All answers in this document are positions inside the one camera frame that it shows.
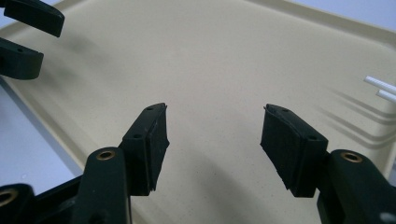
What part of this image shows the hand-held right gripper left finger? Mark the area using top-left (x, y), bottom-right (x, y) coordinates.
top-left (70, 102), bottom-right (171, 224)

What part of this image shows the white chopstick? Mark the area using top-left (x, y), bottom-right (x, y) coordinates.
top-left (363, 75), bottom-right (396, 93)
top-left (375, 89), bottom-right (396, 105)

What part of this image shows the white board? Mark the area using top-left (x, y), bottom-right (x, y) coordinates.
top-left (0, 0), bottom-right (396, 195)

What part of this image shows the beige plastic tray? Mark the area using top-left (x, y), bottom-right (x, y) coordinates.
top-left (0, 0), bottom-right (396, 224)

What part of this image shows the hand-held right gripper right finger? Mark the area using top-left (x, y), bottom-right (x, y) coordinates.
top-left (260, 103), bottom-right (396, 224)

